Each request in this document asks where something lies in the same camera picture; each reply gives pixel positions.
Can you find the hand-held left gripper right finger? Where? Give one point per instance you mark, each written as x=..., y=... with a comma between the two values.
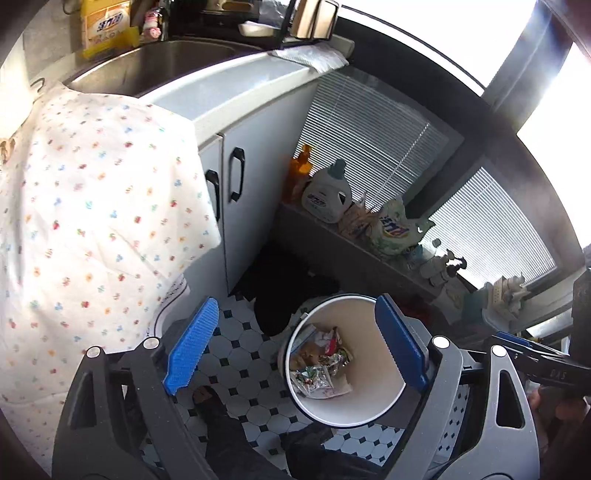
x=401, y=344

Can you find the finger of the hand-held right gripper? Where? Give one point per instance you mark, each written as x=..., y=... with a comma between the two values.
x=545, y=367

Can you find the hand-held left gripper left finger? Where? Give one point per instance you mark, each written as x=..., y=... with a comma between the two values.
x=189, y=350

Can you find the white trash bin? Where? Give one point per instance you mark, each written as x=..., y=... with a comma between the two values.
x=351, y=318

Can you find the silver foil snack wrapper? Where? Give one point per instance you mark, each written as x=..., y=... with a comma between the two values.
x=318, y=376

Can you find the person's right hand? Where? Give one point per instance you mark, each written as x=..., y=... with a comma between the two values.
x=540, y=401

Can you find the white pump bottle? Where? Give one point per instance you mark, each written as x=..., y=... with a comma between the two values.
x=434, y=270
x=450, y=274

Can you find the white plastic holder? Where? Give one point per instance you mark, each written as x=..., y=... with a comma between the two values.
x=503, y=295

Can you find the black slipper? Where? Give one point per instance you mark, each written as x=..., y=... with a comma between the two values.
x=323, y=454
x=226, y=429

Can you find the orange snack packet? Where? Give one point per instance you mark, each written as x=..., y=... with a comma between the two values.
x=307, y=356

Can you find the green white refill pouch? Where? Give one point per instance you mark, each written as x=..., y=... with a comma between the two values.
x=395, y=228

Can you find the beige snack bag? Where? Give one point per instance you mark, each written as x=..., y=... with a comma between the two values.
x=358, y=221

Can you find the white cabinet door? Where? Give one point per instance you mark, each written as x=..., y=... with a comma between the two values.
x=263, y=184
x=211, y=217

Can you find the white green capped detergent jug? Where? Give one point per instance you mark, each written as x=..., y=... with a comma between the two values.
x=325, y=194

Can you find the floral printed tablecloth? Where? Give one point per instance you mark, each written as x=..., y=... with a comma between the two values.
x=92, y=207

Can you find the orange bottle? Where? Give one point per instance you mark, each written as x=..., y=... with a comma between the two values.
x=300, y=168

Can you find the steel sink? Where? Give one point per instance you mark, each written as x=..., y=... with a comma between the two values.
x=161, y=64

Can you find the white rag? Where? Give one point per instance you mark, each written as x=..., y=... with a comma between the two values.
x=309, y=57

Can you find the small pink figurine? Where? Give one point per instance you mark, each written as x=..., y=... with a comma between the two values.
x=153, y=25

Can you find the white soap dish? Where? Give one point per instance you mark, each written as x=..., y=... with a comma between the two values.
x=254, y=28

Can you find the yellow detergent bottle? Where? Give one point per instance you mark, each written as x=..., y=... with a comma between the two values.
x=104, y=27

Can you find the wooden cutting board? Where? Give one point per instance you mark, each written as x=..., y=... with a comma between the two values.
x=316, y=18

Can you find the black dish rack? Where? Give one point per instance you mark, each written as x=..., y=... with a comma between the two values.
x=286, y=27

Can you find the black window frame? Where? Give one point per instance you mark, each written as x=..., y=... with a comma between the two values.
x=512, y=92

